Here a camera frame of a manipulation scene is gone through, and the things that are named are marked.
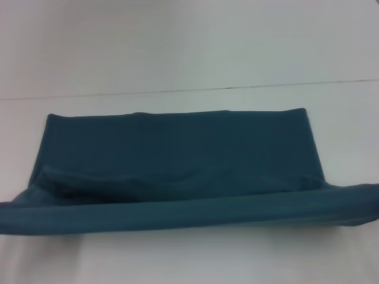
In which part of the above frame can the teal t-shirt with FREE print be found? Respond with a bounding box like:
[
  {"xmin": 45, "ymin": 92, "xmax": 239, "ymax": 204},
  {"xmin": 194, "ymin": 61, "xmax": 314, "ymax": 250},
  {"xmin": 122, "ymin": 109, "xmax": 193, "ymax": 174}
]
[{"xmin": 0, "ymin": 107, "xmax": 379, "ymax": 237}]

